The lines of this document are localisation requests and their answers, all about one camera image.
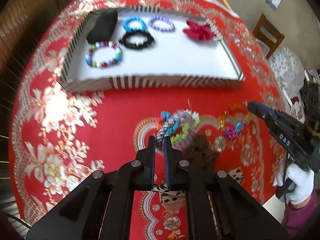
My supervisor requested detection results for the rainbow small bead bracelet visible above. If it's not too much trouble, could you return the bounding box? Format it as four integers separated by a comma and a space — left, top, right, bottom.
217, 102, 253, 139

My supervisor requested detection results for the colourful flower bead bracelet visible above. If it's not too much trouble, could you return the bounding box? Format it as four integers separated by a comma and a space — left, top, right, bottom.
154, 109, 202, 144

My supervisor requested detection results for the grey white braided bracelet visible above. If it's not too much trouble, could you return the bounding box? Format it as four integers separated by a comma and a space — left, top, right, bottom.
155, 110, 193, 153

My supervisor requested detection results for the red satin bow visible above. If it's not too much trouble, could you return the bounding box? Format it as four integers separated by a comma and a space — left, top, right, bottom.
183, 21, 216, 41

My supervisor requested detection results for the purple bead bracelet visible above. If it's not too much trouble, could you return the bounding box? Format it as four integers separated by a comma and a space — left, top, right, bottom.
147, 15, 176, 33

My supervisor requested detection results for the black scrunchie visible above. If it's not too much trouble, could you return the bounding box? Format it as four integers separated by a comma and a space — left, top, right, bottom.
119, 30, 155, 50

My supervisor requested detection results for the multicolour large bead bracelet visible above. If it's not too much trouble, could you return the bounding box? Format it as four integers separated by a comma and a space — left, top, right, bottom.
85, 41, 123, 68

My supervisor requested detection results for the light blue bead bracelet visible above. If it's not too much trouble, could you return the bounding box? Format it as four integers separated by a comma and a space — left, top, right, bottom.
121, 16, 148, 34

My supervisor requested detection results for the black fabric bow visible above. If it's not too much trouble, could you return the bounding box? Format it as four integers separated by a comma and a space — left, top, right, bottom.
86, 9, 118, 44

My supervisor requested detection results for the white gloved hand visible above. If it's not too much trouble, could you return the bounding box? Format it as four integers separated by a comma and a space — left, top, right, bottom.
273, 163, 314, 205

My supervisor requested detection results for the white floral cushion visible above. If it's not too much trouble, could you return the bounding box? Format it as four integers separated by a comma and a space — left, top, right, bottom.
268, 48, 305, 98

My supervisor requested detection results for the leopard print hair bow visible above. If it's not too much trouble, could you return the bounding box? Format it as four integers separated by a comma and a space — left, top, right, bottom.
153, 167, 245, 214

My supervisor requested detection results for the brown scrunchie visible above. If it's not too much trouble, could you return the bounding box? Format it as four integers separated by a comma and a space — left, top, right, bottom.
184, 134, 220, 174

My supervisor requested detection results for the red floral tablecloth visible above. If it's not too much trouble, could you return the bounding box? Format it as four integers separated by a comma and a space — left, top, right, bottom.
9, 0, 284, 225

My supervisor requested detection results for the wooden chair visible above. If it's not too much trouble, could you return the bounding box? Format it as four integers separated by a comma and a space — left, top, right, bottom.
253, 14, 285, 59

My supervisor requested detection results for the striped white tray box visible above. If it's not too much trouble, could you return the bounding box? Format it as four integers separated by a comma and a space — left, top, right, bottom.
59, 6, 245, 93

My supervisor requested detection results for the brown wooden door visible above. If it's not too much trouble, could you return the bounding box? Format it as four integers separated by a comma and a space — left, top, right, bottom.
1, 0, 70, 134

